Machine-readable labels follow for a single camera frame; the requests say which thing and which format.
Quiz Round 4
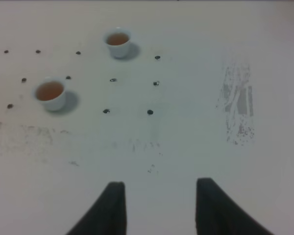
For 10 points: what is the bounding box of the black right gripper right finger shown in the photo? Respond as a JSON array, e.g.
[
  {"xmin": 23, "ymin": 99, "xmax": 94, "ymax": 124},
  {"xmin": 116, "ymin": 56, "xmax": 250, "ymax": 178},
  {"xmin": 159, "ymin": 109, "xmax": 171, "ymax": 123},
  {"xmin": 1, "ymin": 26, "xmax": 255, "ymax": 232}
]
[{"xmin": 195, "ymin": 178, "xmax": 271, "ymax": 235}]

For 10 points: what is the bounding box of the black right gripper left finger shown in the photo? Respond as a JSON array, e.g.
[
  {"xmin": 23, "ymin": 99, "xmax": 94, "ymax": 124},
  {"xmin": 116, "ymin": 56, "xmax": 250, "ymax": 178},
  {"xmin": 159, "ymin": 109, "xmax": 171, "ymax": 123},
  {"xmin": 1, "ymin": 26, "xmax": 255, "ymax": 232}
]
[{"xmin": 68, "ymin": 182, "xmax": 126, "ymax": 235}]

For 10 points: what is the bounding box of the blue porcelain teacup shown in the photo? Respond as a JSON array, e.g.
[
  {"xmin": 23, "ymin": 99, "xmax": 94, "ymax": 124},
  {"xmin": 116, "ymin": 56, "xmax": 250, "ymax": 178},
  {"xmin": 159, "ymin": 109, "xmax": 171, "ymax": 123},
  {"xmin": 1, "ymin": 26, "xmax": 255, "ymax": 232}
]
[
  {"xmin": 32, "ymin": 77, "xmax": 66, "ymax": 112},
  {"xmin": 103, "ymin": 27, "xmax": 131, "ymax": 59}
]

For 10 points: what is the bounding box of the far blue porcelain teacup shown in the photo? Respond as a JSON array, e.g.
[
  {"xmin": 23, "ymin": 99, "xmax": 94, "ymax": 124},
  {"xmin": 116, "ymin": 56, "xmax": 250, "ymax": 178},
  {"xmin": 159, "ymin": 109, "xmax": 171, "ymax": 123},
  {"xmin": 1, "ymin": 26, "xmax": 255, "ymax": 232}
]
[{"xmin": 103, "ymin": 27, "xmax": 131, "ymax": 59}]

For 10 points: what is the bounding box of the near blue porcelain teacup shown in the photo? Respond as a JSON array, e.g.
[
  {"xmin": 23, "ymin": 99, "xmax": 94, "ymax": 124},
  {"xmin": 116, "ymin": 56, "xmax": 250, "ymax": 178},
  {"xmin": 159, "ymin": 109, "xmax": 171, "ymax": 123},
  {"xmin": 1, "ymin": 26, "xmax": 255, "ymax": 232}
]
[{"xmin": 32, "ymin": 77, "xmax": 66, "ymax": 112}]

